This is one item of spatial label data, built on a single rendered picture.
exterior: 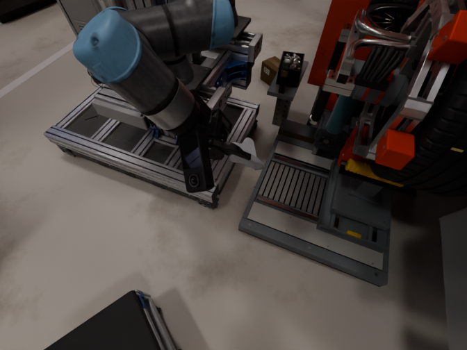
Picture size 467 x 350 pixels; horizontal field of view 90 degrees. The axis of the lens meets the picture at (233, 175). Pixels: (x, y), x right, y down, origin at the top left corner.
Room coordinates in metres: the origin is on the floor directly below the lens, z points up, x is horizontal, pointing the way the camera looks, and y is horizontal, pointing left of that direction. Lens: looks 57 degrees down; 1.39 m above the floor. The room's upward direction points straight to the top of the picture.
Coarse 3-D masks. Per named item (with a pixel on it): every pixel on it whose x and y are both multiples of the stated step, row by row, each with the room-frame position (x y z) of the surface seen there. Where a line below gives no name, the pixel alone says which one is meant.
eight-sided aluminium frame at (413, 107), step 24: (432, 0) 0.82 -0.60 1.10; (456, 0) 0.76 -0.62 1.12; (408, 24) 0.95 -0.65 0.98; (432, 24) 0.70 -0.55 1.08; (432, 72) 0.59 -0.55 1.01; (408, 96) 0.52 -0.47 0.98; (432, 96) 0.51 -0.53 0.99; (360, 120) 0.82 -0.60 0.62; (408, 120) 0.51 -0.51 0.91; (360, 144) 0.66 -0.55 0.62
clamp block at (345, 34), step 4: (344, 24) 1.00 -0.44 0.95; (348, 24) 1.00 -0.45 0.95; (344, 28) 0.97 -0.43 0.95; (348, 28) 0.97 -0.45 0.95; (344, 32) 0.97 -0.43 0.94; (348, 32) 0.96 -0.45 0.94; (360, 32) 0.95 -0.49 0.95; (340, 36) 0.97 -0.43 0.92; (344, 36) 0.97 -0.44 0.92; (348, 36) 0.96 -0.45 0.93; (360, 36) 0.94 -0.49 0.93; (364, 36) 0.94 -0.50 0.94; (340, 40) 0.97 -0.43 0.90; (344, 40) 0.96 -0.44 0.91
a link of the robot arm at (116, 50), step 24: (96, 24) 0.28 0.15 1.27; (120, 24) 0.28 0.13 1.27; (96, 48) 0.25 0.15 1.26; (120, 48) 0.26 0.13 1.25; (144, 48) 0.29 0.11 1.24; (96, 72) 0.25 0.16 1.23; (120, 72) 0.25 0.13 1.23; (144, 72) 0.26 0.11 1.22; (168, 72) 0.29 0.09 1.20; (144, 96) 0.25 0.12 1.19; (168, 96) 0.27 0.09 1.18
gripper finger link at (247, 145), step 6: (246, 138) 0.33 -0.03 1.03; (240, 144) 0.31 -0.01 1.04; (246, 144) 0.31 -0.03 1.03; (252, 144) 0.32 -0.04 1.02; (246, 150) 0.30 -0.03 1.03; (252, 150) 0.30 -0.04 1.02; (234, 156) 0.27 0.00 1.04; (252, 156) 0.28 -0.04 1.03; (240, 162) 0.28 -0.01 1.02; (246, 162) 0.27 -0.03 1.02; (252, 162) 0.27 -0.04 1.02; (258, 162) 0.28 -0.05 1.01; (258, 168) 0.28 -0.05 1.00
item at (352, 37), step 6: (354, 18) 1.00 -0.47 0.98; (354, 24) 0.93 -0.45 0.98; (354, 30) 0.89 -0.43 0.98; (354, 36) 0.85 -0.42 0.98; (348, 42) 0.81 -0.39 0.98; (342, 60) 0.73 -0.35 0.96; (342, 72) 0.64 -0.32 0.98; (348, 72) 0.64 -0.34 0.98; (336, 78) 0.64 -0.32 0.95; (342, 78) 0.63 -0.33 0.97
